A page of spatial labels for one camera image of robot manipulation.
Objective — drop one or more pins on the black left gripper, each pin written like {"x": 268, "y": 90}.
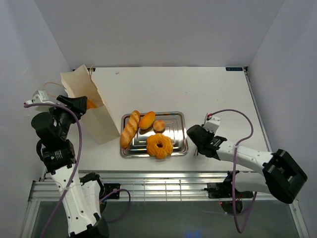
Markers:
{"x": 79, "y": 104}

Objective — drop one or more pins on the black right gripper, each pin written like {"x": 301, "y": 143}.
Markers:
{"x": 211, "y": 134}

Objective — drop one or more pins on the short loaf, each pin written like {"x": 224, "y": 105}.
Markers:
{"x": 91, "y": 104}

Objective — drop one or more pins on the metal tongs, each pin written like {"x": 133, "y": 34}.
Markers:
{"x": 196, "y": 149}

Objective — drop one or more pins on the beige paper bag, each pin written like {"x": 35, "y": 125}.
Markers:
{"x": 97, "y": 118}

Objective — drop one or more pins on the ring shaped bread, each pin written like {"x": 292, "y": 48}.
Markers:
{"x": 159, "y": 146}

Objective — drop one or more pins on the small round bun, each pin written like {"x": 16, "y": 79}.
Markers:
{"x": 159, "y": 125}

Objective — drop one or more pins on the twisted loaf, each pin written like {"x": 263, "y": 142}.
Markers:
{"x": 130, "y": 129}

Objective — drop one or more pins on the orange oval bun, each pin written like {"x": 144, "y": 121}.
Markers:
{"x": 147, "y": 120}

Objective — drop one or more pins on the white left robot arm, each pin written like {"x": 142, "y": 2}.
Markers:
{"x": 80, "y": 197}

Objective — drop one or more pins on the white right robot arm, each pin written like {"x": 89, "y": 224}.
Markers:
{"x": 276, "y": 173}

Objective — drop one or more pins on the metal tray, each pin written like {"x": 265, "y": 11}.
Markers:
{"x": 175, "y": 129}

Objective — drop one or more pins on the blue label right corner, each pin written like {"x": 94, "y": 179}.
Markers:
{"x": 234, "y": 69}

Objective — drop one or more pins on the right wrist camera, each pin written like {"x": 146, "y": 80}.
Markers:
{"x": 211, "y": 123}

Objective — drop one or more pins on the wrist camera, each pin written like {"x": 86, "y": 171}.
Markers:
{"x": 39, "y": 97}
{"x": 211, "y": 123}

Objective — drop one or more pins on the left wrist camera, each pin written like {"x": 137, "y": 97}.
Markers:
{"x": 39, "y": 97}

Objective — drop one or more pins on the aluminium frame rail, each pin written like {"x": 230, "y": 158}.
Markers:
{"x": 160, "y": 186}

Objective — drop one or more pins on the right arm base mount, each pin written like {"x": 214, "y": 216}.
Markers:
{"x": 224, "y": 190}

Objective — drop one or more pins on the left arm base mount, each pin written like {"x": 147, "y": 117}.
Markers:
{"x": 107, "y": 189}

